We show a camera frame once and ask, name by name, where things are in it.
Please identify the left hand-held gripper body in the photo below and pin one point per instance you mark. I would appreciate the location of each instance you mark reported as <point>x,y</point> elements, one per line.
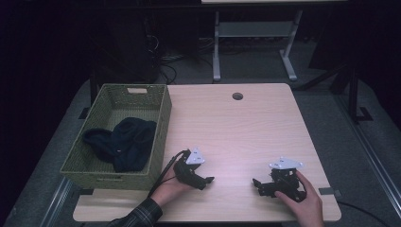
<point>188,167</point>

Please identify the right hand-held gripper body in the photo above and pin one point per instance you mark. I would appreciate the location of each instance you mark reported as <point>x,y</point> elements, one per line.
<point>285,179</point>

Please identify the dark blue cloth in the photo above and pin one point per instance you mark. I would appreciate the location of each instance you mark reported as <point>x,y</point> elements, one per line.
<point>124,143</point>

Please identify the green woven basket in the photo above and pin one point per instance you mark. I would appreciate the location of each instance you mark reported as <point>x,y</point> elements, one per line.
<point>119,138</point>

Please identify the person's left hand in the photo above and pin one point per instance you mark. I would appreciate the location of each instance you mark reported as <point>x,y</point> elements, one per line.
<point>168,187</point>

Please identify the person's right hand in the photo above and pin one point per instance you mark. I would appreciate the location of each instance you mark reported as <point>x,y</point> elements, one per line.
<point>304,201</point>

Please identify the grey tape strip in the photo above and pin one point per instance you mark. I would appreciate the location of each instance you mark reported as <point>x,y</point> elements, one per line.
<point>329,191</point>

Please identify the black metal stand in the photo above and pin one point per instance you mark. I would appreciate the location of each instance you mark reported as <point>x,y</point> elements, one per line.
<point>353,91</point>

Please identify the white metal table frame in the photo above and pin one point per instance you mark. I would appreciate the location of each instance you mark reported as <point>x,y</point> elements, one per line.
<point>252,38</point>

